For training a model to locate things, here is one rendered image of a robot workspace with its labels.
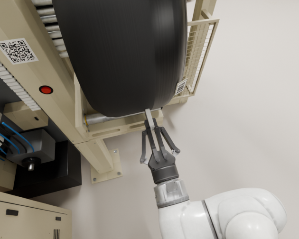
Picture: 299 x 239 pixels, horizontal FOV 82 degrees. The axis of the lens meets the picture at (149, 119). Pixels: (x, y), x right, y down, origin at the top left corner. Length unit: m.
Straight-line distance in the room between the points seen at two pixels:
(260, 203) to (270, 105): 1.94
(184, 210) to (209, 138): 1.38
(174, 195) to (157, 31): 0.39
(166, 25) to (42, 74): 0.45
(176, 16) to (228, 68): 2.18
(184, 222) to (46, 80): 0.61
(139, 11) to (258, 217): 0.48
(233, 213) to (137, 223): 1.15
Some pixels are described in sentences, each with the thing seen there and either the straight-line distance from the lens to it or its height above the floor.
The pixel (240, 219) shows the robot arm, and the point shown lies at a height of 1.13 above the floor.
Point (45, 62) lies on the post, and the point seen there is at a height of 1.17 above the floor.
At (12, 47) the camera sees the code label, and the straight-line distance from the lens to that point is 0.65.
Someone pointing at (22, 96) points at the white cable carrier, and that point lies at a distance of 0.80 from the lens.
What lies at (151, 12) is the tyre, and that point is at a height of 1.35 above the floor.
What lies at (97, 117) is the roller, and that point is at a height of 0.92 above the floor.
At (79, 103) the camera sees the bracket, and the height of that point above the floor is 0.95.
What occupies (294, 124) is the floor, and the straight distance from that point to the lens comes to 2.34.
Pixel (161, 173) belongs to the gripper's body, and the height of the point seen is 1.06.
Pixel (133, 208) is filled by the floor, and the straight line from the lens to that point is 1.54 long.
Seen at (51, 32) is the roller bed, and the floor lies 1.05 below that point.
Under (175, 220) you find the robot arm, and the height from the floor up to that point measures 1.06.
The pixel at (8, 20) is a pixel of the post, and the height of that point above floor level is 1.31.
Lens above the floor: 1.53
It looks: 57 degrees down
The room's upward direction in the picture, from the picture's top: straight up
